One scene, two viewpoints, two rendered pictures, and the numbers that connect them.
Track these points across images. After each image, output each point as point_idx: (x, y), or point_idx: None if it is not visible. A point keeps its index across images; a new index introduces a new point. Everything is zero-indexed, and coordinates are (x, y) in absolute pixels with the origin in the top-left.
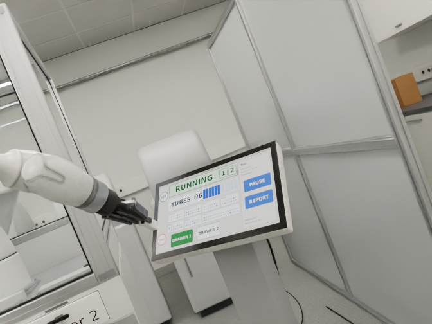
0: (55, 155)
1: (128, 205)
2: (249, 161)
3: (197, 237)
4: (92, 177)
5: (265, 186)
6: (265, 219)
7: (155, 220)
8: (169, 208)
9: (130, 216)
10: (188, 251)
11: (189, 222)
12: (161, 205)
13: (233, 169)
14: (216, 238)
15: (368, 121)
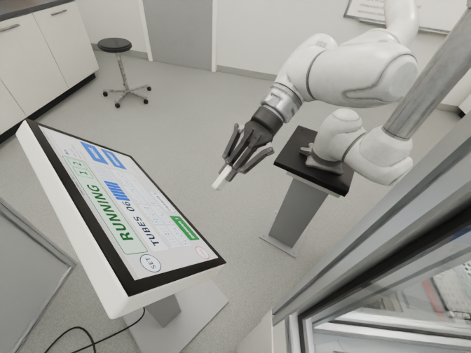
0: (303, 42)
1: (242, 130)
2: (62, 146)
3: (173, 211)
4: (273, 83)
5: (98, 150)
6: (130, 162)
7: (190, 269)
8: (164, 248)
9: (242, 151)
10: (189, 221)
11: (165, 218)
12: (166, 264)
13: (76, 162)
14: (164, 196)
15: None
